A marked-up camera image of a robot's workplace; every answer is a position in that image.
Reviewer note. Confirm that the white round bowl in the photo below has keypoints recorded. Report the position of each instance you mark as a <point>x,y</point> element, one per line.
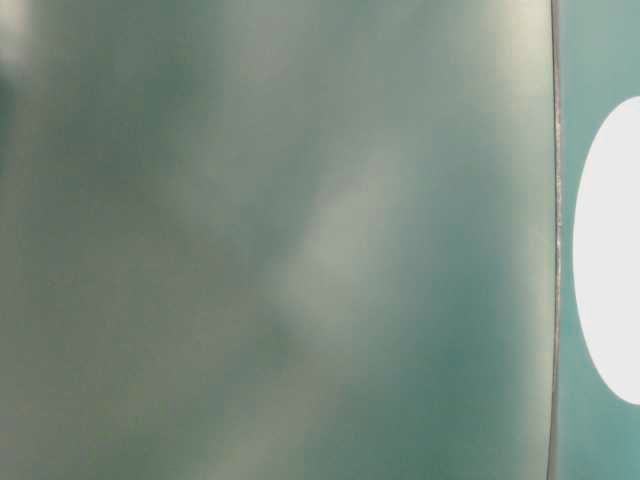
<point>605,251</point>

